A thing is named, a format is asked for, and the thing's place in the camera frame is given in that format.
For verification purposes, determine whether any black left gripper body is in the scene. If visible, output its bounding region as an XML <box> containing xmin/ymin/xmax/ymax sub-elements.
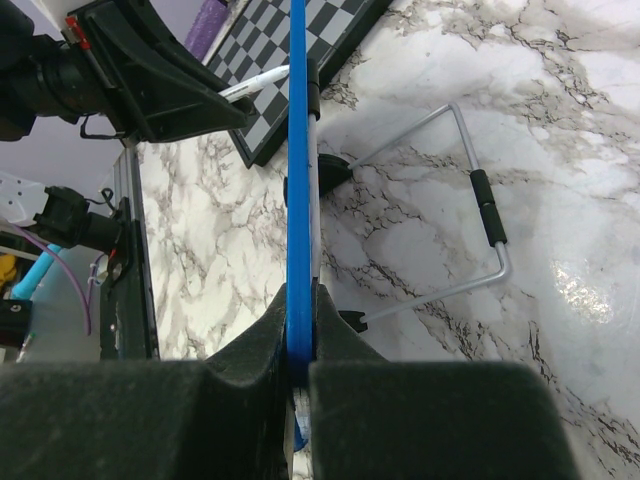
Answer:
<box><xmin>62</xmin><ymin>9</ymin><xmax>150</xmax><ymax>145</ymax></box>

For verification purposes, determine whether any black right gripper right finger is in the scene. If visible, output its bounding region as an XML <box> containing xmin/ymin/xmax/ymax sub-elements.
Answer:
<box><xmin>309</xmin><ymin>286</ymin><xmax>579</xmax><ymax>479</ymax></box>

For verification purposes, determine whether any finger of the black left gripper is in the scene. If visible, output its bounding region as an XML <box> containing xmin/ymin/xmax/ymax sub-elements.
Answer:
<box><xmin>82</xmin><ymin>1</ymin><xmax>250</xmax><ymax>143</ymax></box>

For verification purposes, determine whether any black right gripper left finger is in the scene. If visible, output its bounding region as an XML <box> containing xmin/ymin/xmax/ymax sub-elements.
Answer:
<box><xmin>1</xmin><ymin>291</ymin><xmax>290</xmax><ymax>479</ymax></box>

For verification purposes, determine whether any white blue whiteboard marker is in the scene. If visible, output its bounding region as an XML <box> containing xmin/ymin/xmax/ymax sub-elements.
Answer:
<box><xmin>219</xmin><ymin>65</ymin><xmax>289</xmax><ymax>103</ymax></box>

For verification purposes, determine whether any blue framed whiteboard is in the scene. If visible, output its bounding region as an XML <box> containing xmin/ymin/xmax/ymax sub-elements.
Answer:
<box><xmin>282</xmin><ymin>0</ymin><xmax>321</xmax><ymax>451</ymax></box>

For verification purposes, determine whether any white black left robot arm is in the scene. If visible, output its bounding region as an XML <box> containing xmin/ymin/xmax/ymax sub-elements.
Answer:
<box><xmin>1</xmin><ymin>1</ymin><xmax>254</xmax><ymax>145</ymax></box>

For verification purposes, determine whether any purple toy microphone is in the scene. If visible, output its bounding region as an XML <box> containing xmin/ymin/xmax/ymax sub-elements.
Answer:
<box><xmin>185</xmin><ymin>0</ymin><xmax>233</xmax><ymax>63</ymax></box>

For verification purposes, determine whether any black white chessboard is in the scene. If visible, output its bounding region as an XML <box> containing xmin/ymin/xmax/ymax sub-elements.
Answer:
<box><xmin>202</xmin><ymin>0</ymin><xmax>396</xmax><ymax>169</ymax></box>

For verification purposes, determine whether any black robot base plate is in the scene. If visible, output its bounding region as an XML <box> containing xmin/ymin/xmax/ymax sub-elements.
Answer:
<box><xmin>99</xmin><ymin>197</ymin><xmax>160</xmax><ymax>360</ymax></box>

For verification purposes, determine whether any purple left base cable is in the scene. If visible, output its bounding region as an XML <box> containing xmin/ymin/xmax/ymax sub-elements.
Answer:
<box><xmin>12</xmin><ymin>222</ymin><xmax>109</xmax><ymax>337</ymax></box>

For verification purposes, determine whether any silver wire whiteboard stand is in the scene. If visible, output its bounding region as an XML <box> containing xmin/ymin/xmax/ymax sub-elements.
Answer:
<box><xmin>323</xmin><ymin>102</ymin><xmax>511</xmax><ymax>326</ymax></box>

